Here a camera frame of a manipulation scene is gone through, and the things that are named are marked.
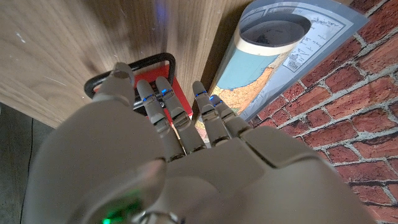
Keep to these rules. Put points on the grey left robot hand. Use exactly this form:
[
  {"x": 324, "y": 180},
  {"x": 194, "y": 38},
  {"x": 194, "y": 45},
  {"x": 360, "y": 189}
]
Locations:
[{"x": 217, "y": 186}]

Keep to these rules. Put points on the rolled colourful map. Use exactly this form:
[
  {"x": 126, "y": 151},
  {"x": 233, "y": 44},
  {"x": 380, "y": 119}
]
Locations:
[{"x": 248, "y": 68}]

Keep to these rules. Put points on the red brick printed backdrop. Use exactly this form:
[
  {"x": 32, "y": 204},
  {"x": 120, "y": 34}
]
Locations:
[{"x": 357, "y": 102}]

